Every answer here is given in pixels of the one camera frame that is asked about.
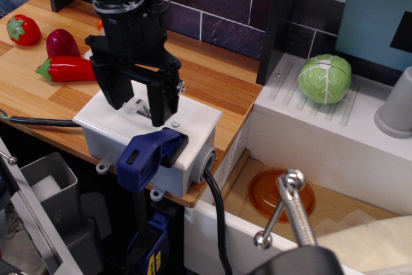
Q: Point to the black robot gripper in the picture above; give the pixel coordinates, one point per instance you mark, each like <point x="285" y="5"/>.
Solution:
<point x="132" y="48"/>

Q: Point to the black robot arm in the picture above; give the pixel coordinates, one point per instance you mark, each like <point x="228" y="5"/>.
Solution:
<point x="132" y="49"/>

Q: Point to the toy fried egg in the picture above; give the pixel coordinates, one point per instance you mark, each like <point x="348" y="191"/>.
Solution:
<point x="88" y="54"/>

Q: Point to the toy salmon sushi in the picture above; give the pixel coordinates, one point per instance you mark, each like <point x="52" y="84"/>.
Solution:
<point x="100" y="26"/>

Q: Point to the red toy chili pepper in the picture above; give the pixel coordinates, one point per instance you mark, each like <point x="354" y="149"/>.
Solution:
<point x="67" y="69"/>

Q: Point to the purple toy eggplant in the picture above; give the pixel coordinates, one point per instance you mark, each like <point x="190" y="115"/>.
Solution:
<point x="61" y="43"/>

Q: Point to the red toy strawberry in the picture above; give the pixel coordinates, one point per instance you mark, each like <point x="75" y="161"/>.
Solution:
<point x="23" y="30"/>

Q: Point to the grey metal bin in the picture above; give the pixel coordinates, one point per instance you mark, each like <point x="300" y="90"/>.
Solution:
<point x="56" y="187"/>

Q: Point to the orange plastic bowl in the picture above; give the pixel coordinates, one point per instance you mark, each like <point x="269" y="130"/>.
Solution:
<point x="264" y="193"/>

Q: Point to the green toy cabbage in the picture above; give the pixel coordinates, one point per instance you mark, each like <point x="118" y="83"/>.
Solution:
<point x="325" y="78"/>

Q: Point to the white toy sink unit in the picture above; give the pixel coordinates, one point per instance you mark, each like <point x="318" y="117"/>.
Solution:
<point x="361" y="176"/>

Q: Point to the light blue box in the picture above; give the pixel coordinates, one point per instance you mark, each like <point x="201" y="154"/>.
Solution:
<point x="378" y="31"/>

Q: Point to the grey plastic cup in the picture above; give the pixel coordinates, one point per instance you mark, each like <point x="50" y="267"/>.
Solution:
<point x="394" y="116"/>

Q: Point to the white switch box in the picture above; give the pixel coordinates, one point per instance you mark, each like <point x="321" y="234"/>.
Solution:
<point x="170" y="157"/>

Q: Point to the dark vertical post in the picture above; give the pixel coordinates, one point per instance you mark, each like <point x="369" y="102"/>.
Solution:
<point x="279" y="21"/>

